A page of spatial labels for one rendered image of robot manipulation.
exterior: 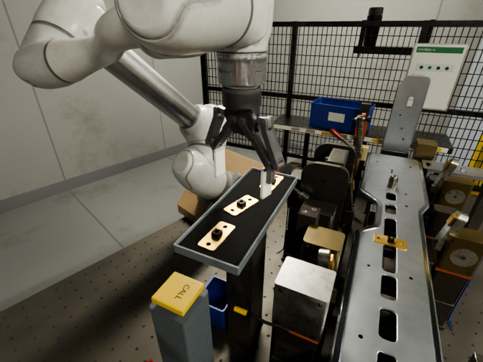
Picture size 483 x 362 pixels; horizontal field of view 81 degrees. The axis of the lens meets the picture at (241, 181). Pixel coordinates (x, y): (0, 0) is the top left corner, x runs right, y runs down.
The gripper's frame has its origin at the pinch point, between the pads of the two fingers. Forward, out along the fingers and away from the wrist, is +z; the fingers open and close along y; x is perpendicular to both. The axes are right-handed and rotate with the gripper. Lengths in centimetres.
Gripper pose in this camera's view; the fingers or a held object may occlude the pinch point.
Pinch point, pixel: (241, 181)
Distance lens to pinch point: 61.9
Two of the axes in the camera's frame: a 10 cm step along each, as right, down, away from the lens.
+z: 0.0, 8.8, 4.8
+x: 6.7, -3.6, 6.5
